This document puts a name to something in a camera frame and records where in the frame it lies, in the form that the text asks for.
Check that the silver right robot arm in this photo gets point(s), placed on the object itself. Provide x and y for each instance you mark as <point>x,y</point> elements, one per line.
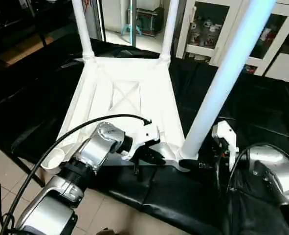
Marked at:
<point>274,171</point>

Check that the white glass door cabinet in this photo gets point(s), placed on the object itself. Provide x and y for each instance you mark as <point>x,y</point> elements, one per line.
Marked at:
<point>208,29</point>

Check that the white drawer unit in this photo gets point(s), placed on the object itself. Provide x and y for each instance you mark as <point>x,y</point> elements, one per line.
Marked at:
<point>286,68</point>

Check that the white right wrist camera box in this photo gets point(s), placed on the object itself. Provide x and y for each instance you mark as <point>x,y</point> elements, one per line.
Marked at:
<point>225,139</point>

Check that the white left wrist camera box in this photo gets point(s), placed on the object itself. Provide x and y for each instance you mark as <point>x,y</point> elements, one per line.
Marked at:
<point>144,134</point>

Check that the white plastic table top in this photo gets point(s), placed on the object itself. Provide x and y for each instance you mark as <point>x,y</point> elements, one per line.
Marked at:
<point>124,93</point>

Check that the black metal support strut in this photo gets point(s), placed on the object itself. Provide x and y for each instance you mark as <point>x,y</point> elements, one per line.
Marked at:
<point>17,164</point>

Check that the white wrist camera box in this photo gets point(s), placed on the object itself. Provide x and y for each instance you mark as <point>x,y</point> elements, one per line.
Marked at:
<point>225,139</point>
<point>144,134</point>

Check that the black work mat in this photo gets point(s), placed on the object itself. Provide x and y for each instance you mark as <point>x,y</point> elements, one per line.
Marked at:
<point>193,200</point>

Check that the white plastic table leg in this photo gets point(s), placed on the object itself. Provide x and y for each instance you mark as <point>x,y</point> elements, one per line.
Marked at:
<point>83,29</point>
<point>227,73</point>
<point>168,29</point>

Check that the light blue stand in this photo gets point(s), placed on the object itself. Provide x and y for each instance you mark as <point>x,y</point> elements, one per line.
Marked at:
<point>132,22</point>

